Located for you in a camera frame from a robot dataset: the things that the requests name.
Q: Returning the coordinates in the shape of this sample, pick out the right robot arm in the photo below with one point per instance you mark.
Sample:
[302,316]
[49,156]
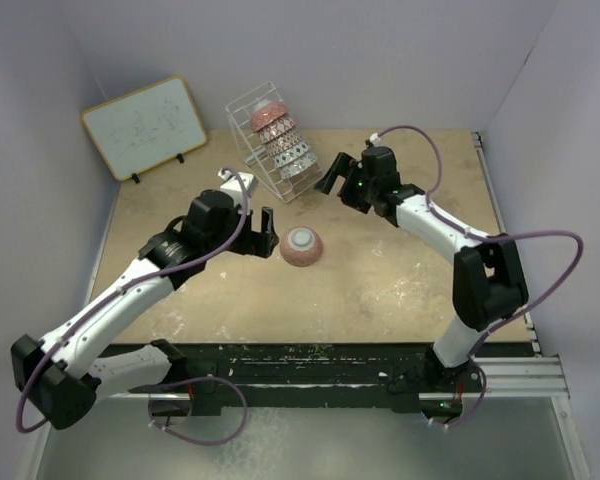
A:
[488,284]

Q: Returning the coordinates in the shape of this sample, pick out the grey medallion pattern bowl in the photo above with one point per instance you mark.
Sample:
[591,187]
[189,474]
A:
[265,112]

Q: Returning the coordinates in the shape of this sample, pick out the black floral pattern bowl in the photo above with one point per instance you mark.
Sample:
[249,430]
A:
[297,167]

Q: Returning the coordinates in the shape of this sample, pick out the red diamond dot bowl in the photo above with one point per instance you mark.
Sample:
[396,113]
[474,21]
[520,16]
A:
[291,154]

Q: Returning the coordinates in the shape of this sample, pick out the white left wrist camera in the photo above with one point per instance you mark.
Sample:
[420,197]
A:
[237,184]

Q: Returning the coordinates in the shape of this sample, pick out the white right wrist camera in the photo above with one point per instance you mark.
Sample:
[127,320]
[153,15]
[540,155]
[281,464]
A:
[374,140]

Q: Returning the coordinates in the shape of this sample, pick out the yellow framed whiteboard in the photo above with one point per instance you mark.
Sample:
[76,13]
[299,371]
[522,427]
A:
[145,128]

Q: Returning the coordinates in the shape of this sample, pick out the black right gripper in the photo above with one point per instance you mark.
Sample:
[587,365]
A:
[349,169]

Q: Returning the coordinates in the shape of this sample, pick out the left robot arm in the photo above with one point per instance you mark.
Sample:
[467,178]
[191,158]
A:
[62,375]

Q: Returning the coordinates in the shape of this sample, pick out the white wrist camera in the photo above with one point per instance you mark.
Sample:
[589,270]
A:
[374,140]
[237,184]

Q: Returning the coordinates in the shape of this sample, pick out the blue triangle pattern bowl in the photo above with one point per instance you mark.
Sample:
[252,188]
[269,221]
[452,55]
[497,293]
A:
[276,128]

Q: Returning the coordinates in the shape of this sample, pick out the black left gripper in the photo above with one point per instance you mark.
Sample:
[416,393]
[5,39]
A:
[257,243]

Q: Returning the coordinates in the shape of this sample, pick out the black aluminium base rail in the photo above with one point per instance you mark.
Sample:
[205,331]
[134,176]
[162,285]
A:
[400,377]

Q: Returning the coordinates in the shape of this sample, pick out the brown lattice pattern bowl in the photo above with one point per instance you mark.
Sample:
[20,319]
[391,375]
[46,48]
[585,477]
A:
[283,142]

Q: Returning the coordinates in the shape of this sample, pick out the white wire dish rack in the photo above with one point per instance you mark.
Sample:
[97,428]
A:
[253,153]

